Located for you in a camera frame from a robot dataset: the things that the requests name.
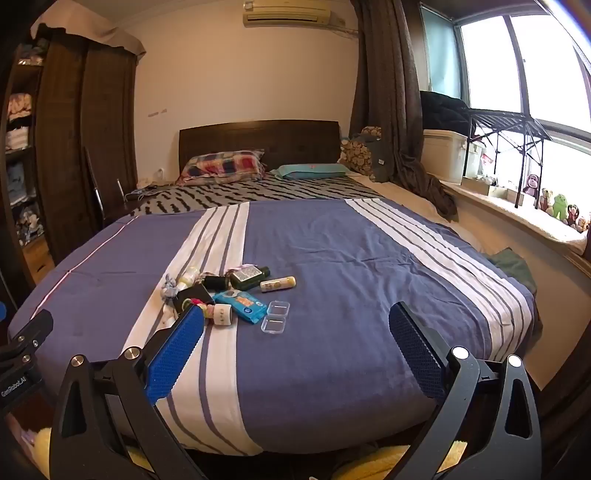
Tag window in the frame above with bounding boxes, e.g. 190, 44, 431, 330
457, 14, 591, 155

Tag teal roller blind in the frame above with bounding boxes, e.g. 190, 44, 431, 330
422, 7, 462, 93

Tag zebra print bed sheet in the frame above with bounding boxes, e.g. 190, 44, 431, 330
131, 178, 386, 217

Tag plaid pillow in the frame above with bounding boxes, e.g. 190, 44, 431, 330
178, 149, 266, 185

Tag white cloth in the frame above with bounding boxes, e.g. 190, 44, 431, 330
30, 11, 147, 61

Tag black jacket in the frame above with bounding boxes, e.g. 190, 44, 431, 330
420, 91, 481, 139

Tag black folding rack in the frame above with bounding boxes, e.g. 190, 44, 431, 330
466, 108, 552, 206

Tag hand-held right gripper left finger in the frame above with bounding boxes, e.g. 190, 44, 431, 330
48, 304, 208, 480

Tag grey cloth toy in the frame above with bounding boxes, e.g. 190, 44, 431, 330
159, 273, 181, 304

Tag black rectangular case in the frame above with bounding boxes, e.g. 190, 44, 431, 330
229, 265, 271, 291

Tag dark wooden headboard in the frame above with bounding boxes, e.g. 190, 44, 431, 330
178, 120, 341, 183

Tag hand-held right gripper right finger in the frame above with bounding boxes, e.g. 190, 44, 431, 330
389, 302, 542, 480

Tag open shelf with folded clothes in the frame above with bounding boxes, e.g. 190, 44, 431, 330
0, 41, 47, 287

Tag black metal frame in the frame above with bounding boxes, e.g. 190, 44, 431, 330
83, 147, 108, 223

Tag green cloth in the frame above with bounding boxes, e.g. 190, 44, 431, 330
488, 248, 539, 296

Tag dark cables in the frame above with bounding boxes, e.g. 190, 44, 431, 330
124, 185, 174, 202

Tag white air conditioner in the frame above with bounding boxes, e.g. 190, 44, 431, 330
242, 0, 333, 26

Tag yellow white tube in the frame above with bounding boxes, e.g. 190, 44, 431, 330
260, 276, 297, 293

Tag blue white striped blanket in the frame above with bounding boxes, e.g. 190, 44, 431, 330
7, 198, 539, 455

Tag log print cushion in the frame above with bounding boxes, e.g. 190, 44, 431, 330
341, 127, 384, 178

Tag white storage box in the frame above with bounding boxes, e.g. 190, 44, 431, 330
422, 129, 472, 185

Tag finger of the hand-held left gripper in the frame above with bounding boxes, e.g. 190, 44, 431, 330
7, 308, 54, 365

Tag dark wooden wardrobe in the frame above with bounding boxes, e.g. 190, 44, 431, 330
34, 32, 139, 266

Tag blue wet wipes packet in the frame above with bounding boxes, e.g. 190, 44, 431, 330
213, 290, 269, 326

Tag clear plastic box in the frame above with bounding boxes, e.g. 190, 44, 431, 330
261, 300, 291, 334

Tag brown curtain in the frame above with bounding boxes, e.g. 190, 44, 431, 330
351, 0, 458, 220

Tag colourful small toy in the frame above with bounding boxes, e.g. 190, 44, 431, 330
182, 298, 216, 320

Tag grey green bag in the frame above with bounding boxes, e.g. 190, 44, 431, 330
369, 137, 394, 183

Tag black box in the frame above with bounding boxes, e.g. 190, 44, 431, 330
175, 284, 215, 311

